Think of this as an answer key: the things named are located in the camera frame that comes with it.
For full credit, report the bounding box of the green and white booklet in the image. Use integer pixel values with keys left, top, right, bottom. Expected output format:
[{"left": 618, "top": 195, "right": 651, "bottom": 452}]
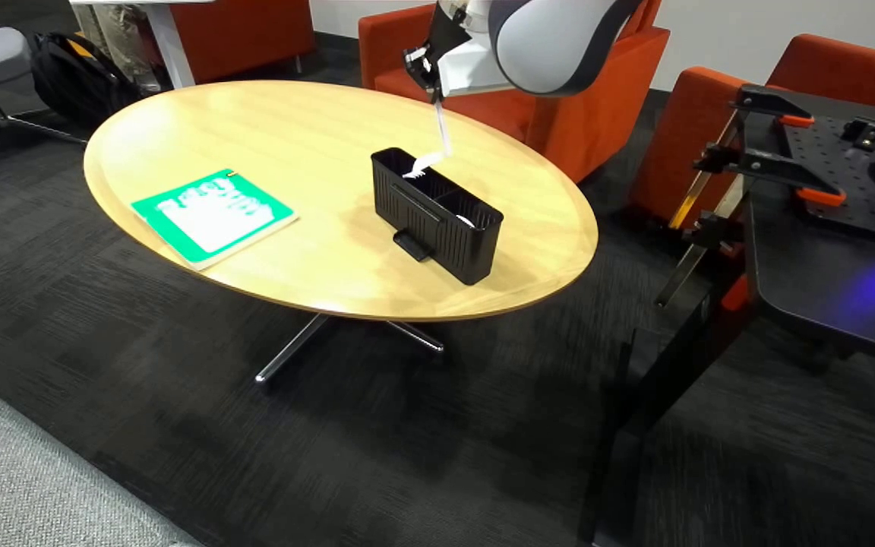
[{"left": 127, "top": 164, "right": 301, "bottom": 272}]

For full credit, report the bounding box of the black backpack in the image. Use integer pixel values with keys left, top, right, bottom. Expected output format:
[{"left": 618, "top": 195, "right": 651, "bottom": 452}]
[{"left": 29, "top": 27, "right": 143, "bottom": 136}]

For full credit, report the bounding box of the white plastic utensil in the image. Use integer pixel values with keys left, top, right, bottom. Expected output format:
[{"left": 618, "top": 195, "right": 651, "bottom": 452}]
[{"left": 397, "top": 151, "right": 444, "bottom": 186}]

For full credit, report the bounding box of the white desk leg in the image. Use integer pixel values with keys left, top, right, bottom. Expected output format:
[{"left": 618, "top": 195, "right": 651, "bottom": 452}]
[{"left": 68, "top": 0, "right": 218, "bottom": 93}]

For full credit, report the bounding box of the black orange bar clamp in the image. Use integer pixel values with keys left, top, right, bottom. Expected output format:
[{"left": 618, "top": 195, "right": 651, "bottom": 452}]
[
  {"left": 657, "top": 143, "right": 852, "bottom": 311},
  {"left": 667, "top": 82, "right": 819, "bottom": 233}
]

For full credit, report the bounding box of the white plastic fork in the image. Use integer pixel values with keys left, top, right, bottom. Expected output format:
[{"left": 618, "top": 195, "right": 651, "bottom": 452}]
[{"left": 427, "top": 93, "right": 460, "bottom": 169}]

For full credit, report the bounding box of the wide orange armchair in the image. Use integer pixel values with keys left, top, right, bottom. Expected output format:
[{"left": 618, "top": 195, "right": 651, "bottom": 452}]
[{"left": 357, "top": 0, "right": 673, "bottom": 186}]

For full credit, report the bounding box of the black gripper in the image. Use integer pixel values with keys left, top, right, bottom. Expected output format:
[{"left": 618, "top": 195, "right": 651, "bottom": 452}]
[{"left": 402, "top": 4, "right": 473, "bottom": 103}]

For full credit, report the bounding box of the black cutlery holder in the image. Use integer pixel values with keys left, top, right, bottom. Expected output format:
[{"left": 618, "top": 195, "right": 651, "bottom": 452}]
[{"left": 368, "top": 147, "right": 509, "bottom": 288}]

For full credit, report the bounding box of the oval wooden table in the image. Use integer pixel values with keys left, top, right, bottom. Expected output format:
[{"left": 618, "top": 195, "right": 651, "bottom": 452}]
[{"left": 80, "top": 76, "right": 603, "bottom": 329}]

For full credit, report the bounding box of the chrome table leg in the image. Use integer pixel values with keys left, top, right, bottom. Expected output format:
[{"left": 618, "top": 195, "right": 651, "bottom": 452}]
[
  {"left": 251, "top": 313, "right": 332, "bottom": 389},
  {"left": 386, "top": 319, "right": 449, "bottom": 359}
]

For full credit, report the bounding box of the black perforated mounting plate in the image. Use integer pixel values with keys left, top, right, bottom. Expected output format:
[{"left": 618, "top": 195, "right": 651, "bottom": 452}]
[{"left": 781, "top": 100, "right": 875, "bottom": 252}]

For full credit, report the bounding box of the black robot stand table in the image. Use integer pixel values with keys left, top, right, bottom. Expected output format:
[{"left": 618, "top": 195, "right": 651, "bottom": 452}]
[{"left": 578, "top": 96, "right": 875, "bottom": 543}]

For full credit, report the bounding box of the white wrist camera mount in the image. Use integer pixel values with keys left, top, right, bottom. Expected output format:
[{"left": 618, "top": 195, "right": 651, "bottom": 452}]
[{"left": 437, "top": 38, "right": 512, "bottom": 103}]

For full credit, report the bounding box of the black base mounting bracket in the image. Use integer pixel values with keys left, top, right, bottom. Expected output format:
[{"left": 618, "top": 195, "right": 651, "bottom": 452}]
[{"left": 842, "top": 116, "right": 875, "bottom": 151}]

